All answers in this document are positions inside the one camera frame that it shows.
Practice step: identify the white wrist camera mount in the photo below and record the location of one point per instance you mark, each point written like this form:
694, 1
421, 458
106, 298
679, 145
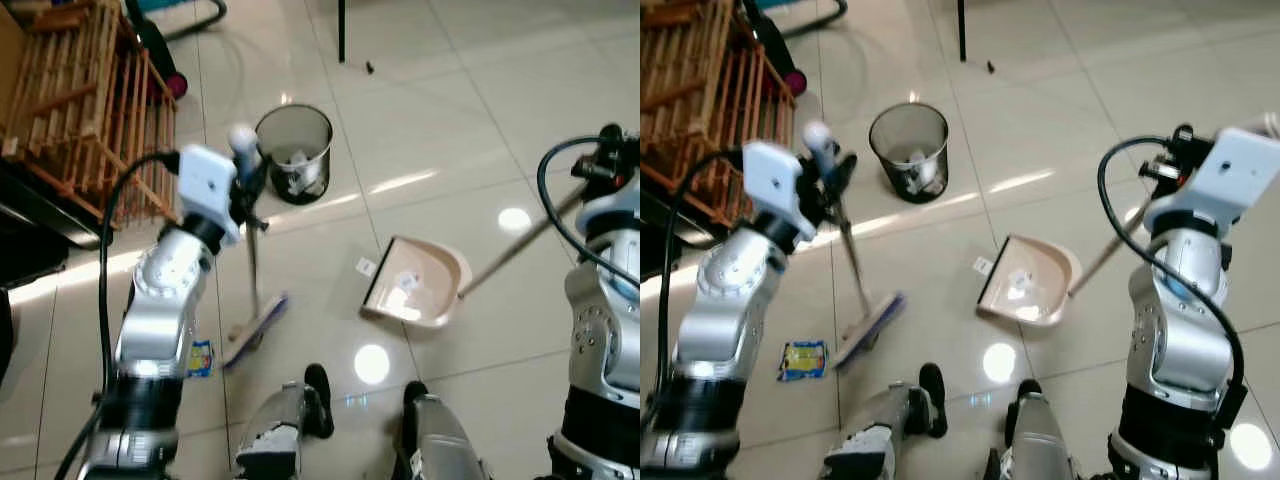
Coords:
772, 188
1235, 165
207, 190

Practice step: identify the black thin furniture leg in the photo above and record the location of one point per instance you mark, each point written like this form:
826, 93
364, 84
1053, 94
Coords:
342, 30
962, 30

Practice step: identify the white crumpled paper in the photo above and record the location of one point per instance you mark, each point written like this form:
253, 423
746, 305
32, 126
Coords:
300, 172
922, 170

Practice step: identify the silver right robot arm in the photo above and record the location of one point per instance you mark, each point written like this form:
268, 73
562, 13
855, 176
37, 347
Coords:
605, 330
1180, 320

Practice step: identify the black cart with pink wheel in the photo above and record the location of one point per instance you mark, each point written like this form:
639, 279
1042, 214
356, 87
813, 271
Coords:
775, 45
155, 50

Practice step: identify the wooden slatted crate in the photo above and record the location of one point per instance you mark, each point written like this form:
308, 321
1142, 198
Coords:
715, 110
75, 110

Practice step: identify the dark low furniture base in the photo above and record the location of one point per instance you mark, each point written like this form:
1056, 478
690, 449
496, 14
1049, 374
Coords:
35, 235
662, 240

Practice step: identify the black tubular chair base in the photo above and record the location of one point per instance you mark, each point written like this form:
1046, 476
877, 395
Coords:
815, 17
195, 20

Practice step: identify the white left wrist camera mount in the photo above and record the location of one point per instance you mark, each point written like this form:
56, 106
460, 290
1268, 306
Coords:
772, 188
207, 190

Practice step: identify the broom with purple bristles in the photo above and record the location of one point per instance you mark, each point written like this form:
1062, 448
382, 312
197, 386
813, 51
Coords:
255, 330
870, 330

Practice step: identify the white printed paper scrap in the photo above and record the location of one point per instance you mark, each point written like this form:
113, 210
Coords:
366, 266
983, 265

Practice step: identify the blue yellow snack packet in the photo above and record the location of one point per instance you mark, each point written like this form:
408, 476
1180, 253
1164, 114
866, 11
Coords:
804, 361
201, 358

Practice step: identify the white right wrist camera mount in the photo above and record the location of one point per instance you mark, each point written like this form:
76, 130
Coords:
1235, 165

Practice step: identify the black mesh waste bin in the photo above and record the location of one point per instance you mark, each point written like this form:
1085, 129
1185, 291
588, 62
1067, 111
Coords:
910, 125
295, 130

